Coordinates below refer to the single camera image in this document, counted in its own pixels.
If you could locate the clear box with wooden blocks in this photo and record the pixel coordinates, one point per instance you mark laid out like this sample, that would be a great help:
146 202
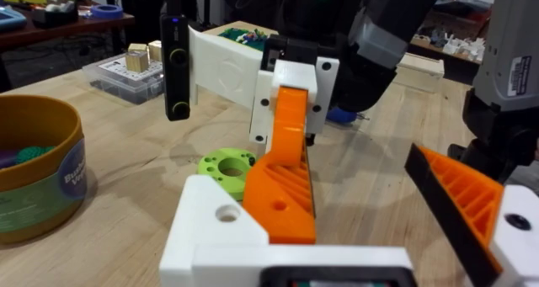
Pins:
122 83

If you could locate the finger of the white orange right gripper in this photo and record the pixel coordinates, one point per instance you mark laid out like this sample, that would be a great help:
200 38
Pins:
290 123

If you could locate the dark brown side table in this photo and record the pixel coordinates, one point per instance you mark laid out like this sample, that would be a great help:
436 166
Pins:
63 30

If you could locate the bare white left gripper left finger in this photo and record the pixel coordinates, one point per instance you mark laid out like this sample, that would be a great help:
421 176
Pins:
202 236

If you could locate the green board with toy blocks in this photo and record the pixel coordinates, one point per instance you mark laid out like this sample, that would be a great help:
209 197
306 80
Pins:
242 38

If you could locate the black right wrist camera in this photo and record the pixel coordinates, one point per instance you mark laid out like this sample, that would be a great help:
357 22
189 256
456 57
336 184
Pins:
176 81

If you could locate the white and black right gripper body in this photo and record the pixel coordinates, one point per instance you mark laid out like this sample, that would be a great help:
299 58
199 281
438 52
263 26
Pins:
328 26

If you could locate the white orange left gripper right finger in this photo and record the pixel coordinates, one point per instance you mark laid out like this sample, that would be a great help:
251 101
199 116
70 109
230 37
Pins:
467 203

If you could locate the pale wooden box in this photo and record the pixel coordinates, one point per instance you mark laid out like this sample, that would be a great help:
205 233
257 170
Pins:
421 70

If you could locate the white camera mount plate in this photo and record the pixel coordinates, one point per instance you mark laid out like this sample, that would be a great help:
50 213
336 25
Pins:
223 68

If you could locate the green disc with holes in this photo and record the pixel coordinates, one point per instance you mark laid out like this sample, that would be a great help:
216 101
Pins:
215 165

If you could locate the orange ribbed wedge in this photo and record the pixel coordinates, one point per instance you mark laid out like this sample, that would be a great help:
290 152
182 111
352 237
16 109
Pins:
278 221

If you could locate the brown toy tub with label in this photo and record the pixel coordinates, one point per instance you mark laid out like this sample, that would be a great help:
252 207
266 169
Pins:
33 194

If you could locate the light blue tray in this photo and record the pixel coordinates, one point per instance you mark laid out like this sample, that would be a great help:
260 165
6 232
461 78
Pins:
10 18

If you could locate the black box with white items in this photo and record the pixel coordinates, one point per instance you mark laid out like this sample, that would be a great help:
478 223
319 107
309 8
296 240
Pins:
54 15

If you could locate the blue tape roll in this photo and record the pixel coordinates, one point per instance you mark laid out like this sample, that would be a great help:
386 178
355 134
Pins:
106 11

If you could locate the heap of white printed parts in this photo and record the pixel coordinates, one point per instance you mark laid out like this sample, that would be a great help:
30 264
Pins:
459 45

